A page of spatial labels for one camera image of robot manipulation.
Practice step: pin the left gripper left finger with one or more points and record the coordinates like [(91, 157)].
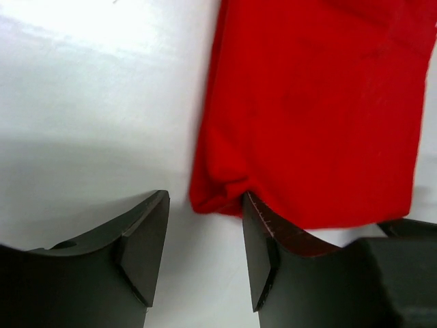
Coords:
[(105, 277)]

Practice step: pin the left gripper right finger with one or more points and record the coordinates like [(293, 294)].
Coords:
[(299, 280)]

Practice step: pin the red t-shirt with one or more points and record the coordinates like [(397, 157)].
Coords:
[(316, 108)]

